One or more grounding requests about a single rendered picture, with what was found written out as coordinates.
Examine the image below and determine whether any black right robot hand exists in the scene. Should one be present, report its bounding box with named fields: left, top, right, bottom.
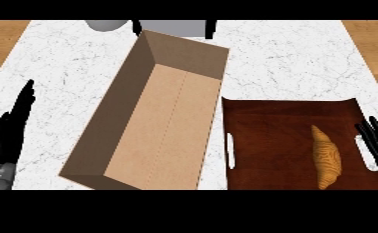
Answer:
left=353, top=115, right=378, bottom=163

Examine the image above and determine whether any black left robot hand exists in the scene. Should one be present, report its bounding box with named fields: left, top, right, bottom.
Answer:
left=0, top=79, right=37, bottom=165

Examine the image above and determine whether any golden brown croissant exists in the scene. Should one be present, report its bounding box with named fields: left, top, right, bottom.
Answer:
left=308, top=124, right=342, bottom=191

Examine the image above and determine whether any dark brown wooden tray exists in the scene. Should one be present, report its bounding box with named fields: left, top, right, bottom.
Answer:
left=220, top=96, right=378, bottom=191

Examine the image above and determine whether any brown cardboard box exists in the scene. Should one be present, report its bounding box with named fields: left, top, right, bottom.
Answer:
left=57, top=29, right=230, bottom=191

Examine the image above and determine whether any grey rounded object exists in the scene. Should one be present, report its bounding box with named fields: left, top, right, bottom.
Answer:
left=84, top=20, right=130, bottom=33

